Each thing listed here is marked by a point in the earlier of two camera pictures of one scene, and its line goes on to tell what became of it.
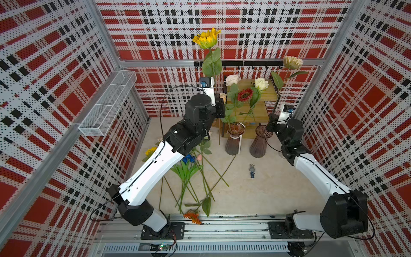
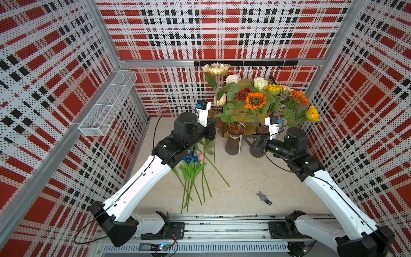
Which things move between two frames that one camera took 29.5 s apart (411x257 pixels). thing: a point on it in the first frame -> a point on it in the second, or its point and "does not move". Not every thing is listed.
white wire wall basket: (98, 121) does not move
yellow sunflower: (149, 152) -> (312, 113)
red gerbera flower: (245, 95) does not move
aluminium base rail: (211, 228) does not move
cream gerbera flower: (291, 62) -> (285, 92)
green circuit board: (159, 247) does not move
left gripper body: (219, 112) -> (206, 133)
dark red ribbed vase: (235, 130) does not move
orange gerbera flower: (193, 214) -> (255, 100)
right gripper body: (274, 126) -> (264, 138)
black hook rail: (245, 63) does not move
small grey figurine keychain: (252, 170) -> (263, 197)
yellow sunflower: (212, 65) -> (274, 89)
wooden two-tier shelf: (250, 102) does not move
